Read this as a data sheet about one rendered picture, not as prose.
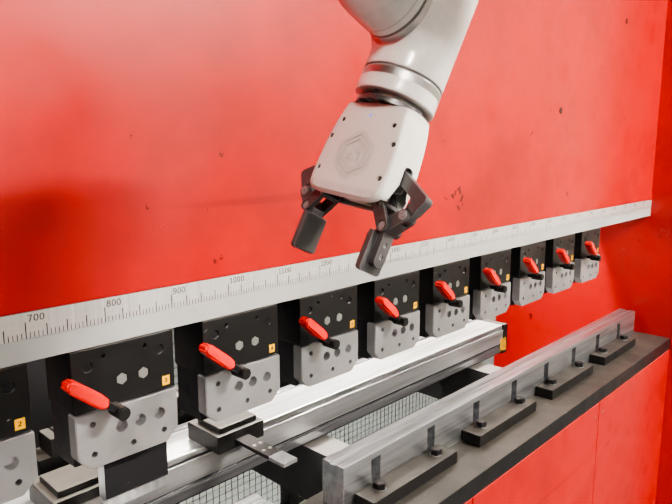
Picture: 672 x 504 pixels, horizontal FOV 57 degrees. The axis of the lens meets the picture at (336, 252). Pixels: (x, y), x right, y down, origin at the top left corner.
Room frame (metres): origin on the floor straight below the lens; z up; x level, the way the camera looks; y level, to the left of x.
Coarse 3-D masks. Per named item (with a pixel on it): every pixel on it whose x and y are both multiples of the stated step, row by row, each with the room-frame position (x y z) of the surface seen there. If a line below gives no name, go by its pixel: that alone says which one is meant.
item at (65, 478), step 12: (60, 468) 1.03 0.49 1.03; (72, 468) 1.03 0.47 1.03; (84, 468) 1.03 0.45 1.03; (96, 468) 1.03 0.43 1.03; (36, 480) 1.01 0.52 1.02; (48, 480) 0.99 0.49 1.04; (60, 480) 0.99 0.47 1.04; (72, 480) 0.99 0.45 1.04; (84, 480) 0.99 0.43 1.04; (96, 480) 1.00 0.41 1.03; (36, 492) 0.98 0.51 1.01; (48, 492) 0.97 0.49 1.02; (60, 492) 0.95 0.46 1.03; (72, 492) 0.97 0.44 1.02; (84, 492) 0.97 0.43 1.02; (96, 492) 0.99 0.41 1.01
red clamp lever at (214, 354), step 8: (200, 344) 0.87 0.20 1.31; (208, 344) 0.87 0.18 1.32; (200, 352) 0.87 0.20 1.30; (208, 352) 0.86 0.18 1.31; (216, 352) 0.87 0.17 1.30; (216, 360) 0.87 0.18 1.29; (224, 360) 0.88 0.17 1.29; (232, 360) 0.89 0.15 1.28; (232, 368) 0.90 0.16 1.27; (240, 368) 0.91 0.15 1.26; (240, 376) 0.90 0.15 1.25; (248, 376) 0.91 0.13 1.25
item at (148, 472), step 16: (160, 448) 0.88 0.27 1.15; (112, 464) 0.82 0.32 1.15; (128, 464) 0.84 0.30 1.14; (144, 464) 0.86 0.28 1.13; (160, 464) 0.88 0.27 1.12; (112, 480) 0.82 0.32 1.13; (128, 480) 0.84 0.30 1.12; (144, 480) 0.86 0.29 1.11; (160, 480) 0.89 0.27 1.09; (112, 496) 0.82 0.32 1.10; (128, 496) 0.85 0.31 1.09
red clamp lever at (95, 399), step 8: (64, 384) 0.72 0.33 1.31; (72, 384) 0.72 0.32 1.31; (80, 384) 0.73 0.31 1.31; (72, 392) 0.72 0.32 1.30; (80, 392) 0.73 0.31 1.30; (88, 392) 0.73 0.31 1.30; (96, 392) 0.74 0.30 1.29; (88, 400) 0.73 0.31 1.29; (96, 400) 0.74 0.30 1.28; (104, 400) 0.75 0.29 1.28; (104, 408) 0.75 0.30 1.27; (112, 408) 0.76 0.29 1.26; (120, 408) 0.76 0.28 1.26; (128, 408) 0.77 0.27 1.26; (120, 416) 0.76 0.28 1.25; (128, 416) 0.76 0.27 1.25
